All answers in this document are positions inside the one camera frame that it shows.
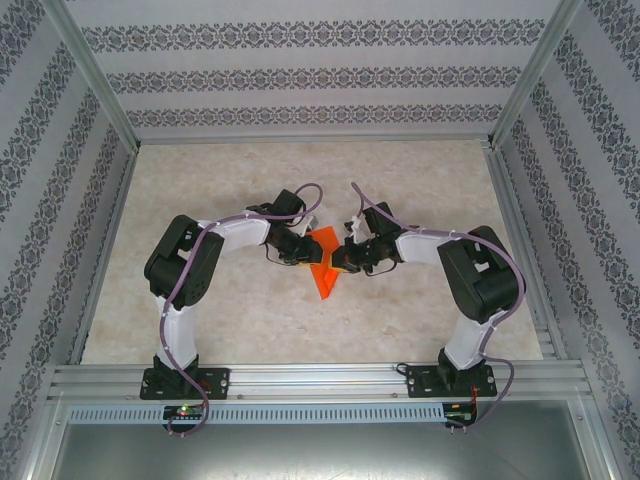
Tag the aluminium mounting rail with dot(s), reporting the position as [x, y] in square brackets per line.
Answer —
[315, 380]

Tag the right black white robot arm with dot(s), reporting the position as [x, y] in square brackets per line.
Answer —
[467, 340]

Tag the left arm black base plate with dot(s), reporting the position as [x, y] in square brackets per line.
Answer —
[220, 382]

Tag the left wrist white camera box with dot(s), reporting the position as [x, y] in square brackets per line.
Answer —
[312, 224]

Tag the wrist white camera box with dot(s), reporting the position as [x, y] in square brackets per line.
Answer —
[312, 224]
[353, 229]

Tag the orange square paper sheet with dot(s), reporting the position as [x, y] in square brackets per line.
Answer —
[326, 285]

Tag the aluminium side rail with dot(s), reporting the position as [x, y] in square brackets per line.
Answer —
[107, 240]
[515, 225]

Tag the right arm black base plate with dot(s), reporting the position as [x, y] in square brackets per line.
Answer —
[420, 382]

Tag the aluminium frame cross bar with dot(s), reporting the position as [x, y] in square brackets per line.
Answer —
[310, 138]

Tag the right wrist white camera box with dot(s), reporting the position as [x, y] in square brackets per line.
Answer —
[353, 229]

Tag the grey sheet metal tray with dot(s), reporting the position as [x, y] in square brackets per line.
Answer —
[320, 450]

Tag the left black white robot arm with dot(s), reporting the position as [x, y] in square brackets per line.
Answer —
[177, 335]

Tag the aluminium frame post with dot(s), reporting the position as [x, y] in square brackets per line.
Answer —
[95, 75]
[535, 70]

